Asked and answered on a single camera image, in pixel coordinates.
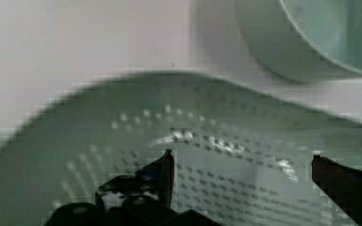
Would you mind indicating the green mug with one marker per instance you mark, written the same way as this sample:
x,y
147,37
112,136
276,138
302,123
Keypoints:
x,y
304,40

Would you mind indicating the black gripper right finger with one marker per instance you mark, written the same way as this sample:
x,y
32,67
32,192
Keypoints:
x,y
343,185

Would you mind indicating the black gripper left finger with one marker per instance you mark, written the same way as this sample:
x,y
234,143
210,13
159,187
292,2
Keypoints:
x,y
154,180

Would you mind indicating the green plastic strainer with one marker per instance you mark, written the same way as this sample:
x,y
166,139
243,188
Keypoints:
x,y
241,157

